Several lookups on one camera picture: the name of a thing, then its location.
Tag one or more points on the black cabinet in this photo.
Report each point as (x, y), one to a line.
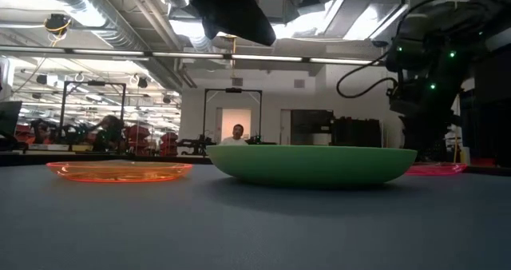
(355, 132)

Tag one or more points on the clear orange plastic plate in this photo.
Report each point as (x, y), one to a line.
(120, 174)

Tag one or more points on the dark monitor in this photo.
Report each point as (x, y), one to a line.
(9, 120)

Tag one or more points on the clear pink plastic plate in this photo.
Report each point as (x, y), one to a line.
(439, 169)

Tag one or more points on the white door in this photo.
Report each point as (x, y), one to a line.
(236, 122)

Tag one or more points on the silver ventilation duct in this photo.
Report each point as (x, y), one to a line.
(120, 30)

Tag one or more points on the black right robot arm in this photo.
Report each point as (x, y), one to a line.
(459, 30)

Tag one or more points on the black gantry frame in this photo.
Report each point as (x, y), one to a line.
(204, 118)
(62, 110)

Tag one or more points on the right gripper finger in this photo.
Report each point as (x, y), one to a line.
(427, 138)

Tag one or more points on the person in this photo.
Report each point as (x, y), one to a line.
(235, 136)
(108, 132)

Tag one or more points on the large green plastic plate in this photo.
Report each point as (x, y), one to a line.
(311, 166)

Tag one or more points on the red storage cabinet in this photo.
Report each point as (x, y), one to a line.
(137, 138)
(169, 142)

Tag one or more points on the long ceiling light strip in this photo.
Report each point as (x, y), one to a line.
(187, 55)

